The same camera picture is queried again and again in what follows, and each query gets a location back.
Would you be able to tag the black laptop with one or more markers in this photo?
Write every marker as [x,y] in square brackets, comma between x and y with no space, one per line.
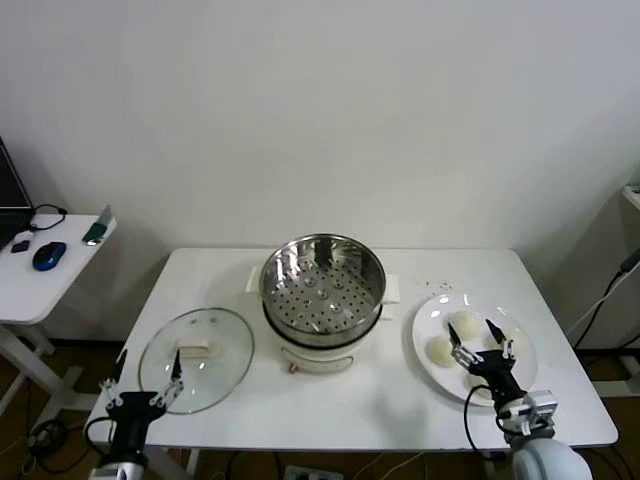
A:
[10,190]

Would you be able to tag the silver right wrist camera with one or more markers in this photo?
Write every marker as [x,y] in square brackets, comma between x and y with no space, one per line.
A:
[542,405]

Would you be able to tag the white power strip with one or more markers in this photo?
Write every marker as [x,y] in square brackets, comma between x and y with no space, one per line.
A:
[310,474]

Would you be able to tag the glass pot lid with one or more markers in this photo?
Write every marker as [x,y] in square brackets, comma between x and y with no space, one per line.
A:
[220,380]

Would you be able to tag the cream electric cooking pot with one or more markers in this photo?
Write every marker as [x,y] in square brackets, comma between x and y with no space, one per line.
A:
[320,357]

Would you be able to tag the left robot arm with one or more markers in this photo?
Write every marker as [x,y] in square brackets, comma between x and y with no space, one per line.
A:
[120,471]

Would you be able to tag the small black flat gadget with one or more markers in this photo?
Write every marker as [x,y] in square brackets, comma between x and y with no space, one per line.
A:
[20,246]

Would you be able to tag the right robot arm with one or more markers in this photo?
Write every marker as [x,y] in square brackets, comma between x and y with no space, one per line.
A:
[545,457]

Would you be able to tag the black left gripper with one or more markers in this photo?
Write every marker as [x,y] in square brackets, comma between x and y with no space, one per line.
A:
[132,415]

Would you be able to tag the white side table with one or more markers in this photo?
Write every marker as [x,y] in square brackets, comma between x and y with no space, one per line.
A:
[50,290]

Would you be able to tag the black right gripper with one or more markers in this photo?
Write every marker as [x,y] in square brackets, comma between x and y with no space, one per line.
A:
[495,372]

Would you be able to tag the small white adapter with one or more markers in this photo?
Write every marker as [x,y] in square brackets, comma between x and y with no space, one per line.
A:
[26,234]

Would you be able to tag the white steamed baozi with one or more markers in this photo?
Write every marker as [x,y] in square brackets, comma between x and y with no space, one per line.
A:
[440,352]
[479,391]
[521,342]
[467,322]

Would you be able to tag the blue computer mouse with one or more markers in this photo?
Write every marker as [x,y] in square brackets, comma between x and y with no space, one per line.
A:
[49,255]

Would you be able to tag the steel steamer basket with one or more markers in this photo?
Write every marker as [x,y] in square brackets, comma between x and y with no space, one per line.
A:
[320,300]

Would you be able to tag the white round plate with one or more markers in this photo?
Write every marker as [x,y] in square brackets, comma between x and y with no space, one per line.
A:
[430,325]

